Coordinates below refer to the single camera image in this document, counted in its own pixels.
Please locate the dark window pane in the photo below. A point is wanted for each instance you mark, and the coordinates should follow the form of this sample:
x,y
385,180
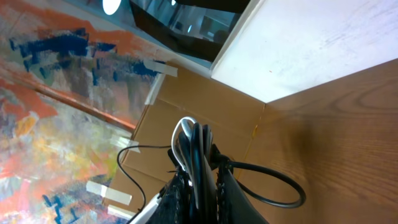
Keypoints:
x,y
195,29

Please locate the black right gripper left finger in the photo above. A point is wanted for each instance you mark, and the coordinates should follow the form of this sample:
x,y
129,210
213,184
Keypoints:
x,y
175,203

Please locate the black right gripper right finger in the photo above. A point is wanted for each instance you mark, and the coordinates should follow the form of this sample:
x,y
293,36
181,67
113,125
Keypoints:
x,y
233,205

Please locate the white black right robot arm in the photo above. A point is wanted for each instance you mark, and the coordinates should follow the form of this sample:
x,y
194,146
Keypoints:
x,y
206,201

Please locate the colourful abstract painting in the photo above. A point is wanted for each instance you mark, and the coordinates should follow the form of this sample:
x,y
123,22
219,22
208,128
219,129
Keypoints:
x,y
73,87

